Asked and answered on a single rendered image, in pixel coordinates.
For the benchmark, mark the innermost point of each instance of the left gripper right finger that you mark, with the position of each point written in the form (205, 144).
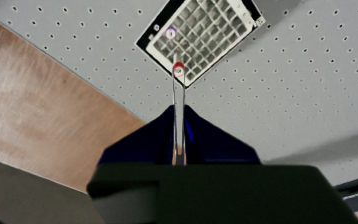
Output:
(212, 145)

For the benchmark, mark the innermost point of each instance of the white grid rack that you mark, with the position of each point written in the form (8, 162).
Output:
(221, 15)

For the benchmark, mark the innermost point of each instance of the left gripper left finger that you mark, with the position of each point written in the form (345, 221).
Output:
(146, 144)

